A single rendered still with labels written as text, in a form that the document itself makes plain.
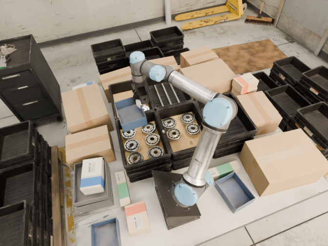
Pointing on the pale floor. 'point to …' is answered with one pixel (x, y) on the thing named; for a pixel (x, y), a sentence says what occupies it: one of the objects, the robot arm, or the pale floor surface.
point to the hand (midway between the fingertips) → (141, 107)
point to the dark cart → (29, 83)
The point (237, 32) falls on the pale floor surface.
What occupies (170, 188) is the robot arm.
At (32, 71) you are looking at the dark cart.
